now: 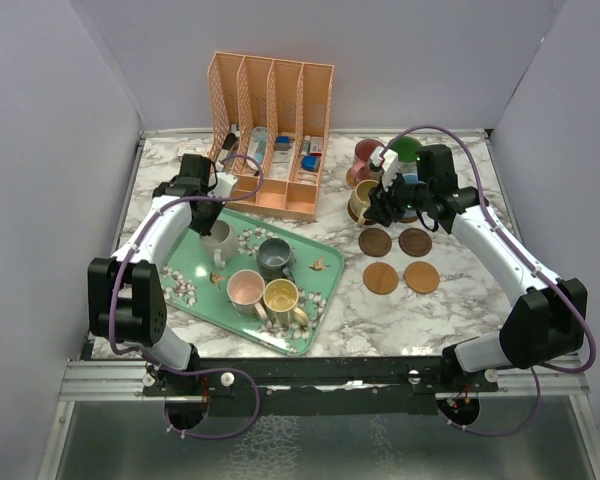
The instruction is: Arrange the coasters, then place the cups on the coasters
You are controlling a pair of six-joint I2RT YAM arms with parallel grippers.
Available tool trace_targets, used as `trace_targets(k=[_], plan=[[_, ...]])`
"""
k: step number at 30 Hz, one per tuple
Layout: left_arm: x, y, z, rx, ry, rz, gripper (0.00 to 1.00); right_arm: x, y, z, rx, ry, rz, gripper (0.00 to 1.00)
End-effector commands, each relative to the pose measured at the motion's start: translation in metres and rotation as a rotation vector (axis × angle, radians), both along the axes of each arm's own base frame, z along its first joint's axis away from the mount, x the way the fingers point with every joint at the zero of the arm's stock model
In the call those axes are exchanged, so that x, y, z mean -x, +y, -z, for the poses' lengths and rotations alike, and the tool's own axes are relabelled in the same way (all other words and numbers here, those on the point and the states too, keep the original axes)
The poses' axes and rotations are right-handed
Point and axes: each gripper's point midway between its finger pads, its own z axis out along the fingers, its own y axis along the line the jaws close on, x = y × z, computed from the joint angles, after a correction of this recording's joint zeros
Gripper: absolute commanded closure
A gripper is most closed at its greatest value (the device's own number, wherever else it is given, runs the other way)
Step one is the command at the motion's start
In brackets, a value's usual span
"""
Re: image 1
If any dark grey blue mug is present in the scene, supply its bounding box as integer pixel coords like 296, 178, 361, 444
256, 238, 295, 282

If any tan brown mug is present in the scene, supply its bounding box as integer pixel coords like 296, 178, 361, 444
348, 179, 379, 226

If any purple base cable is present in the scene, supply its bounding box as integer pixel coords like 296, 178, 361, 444
163, 367, 261, 442
438, 369, 544, 439

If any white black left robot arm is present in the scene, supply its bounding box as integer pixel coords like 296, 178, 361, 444
87, 154, 223, 395

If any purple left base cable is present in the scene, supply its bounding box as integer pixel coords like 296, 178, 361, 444
163, 367, 261, 442

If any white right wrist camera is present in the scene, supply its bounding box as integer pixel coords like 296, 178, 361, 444
368, 146, 400, 191

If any white packaged item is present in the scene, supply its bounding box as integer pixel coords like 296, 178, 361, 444
269, 133, 295, 180

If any light orange wooden coaster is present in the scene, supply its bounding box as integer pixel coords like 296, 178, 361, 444
363, 262, 399, 295

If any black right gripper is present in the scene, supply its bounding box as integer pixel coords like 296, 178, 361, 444
364, 167, 432, 226

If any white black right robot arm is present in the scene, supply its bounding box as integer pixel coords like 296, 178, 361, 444
364, 144, 587, 391

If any green mug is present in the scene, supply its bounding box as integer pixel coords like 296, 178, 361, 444
389, 136, 422, 174

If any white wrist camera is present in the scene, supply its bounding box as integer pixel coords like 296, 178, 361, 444
368, 146, 400, 191
209, 172, 239, 198

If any small white staples box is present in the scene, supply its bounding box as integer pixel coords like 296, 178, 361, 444
177, 141, 211, 158

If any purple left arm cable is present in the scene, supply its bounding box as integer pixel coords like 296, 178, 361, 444
108, 153, 265, 357

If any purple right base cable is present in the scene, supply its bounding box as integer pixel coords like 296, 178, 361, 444
438, 369, 544, 439

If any blue stamp box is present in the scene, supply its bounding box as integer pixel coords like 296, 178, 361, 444
301, 155, 322, 173

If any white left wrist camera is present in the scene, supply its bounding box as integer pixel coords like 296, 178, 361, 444
209, 172, 239, 198

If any blue correction tape package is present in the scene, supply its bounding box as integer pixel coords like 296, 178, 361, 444
246, 126, 269, 171

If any beige grey mug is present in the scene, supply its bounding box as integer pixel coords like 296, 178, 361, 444
200, 220, 239, 269

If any orange plastic desk organizer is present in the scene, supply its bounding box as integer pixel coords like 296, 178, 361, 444
207, 52, 334, 222

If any red white small box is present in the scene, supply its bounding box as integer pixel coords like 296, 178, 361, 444
301, 135, 324, 156

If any black white stapler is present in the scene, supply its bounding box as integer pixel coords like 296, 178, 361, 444
217, 125, 240, 162

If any pink mug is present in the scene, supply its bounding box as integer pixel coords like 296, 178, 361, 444
227, 269, 268, 322

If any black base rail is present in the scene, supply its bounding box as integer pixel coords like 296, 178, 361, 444
143, 356, 497, 417

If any light blue mug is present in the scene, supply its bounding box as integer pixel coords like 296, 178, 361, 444
402, 173, 421, 185

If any dark walnut coaster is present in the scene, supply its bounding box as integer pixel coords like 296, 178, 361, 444
358, 228, 392, 258
398, 228, 433, 257

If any yellow mug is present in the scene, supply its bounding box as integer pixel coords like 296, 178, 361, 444
263, 279, 309, 327

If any maroon red mug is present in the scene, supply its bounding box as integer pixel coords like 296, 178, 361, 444
346, 139, 383, 188

